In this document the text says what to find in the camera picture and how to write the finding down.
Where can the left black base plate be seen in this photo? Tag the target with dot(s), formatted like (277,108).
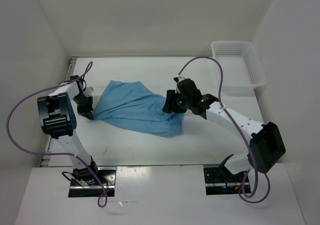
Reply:
(81,189)

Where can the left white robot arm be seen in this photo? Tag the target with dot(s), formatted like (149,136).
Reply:
(58,119)

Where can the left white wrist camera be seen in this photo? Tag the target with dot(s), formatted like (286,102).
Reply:
(89,91)

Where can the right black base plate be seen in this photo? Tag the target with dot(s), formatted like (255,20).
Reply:
(219,181)

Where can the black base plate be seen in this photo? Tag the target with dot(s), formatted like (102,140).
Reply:
(81,189)
(219,181)

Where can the light blue shorts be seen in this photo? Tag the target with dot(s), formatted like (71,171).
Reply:
(132,106)

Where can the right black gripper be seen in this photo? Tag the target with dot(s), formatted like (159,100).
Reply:
(171,96)

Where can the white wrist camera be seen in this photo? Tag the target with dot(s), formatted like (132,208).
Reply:
(178,78)
(89,91)

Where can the white plastic basket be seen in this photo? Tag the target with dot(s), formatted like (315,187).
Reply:
(241,66)

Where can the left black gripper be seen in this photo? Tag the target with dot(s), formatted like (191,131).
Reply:
(86,111)

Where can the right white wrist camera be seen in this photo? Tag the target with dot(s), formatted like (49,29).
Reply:
(178,78)

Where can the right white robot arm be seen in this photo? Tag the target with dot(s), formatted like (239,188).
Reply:
(265,143)

